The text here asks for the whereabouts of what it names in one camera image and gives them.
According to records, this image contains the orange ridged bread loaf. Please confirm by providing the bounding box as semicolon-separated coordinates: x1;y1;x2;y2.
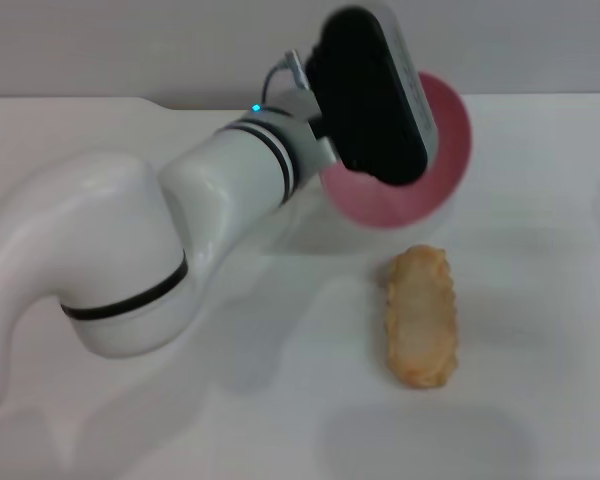
381;243;462;389

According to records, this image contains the pink plastic bowl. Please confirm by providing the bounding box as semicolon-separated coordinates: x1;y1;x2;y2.
321;71;475;230

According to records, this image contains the left silver camera bracket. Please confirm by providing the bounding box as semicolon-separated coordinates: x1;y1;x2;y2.
304;84;340;174

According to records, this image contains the left arm cable with plug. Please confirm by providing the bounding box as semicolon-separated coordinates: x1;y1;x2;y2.
261;48;314;109

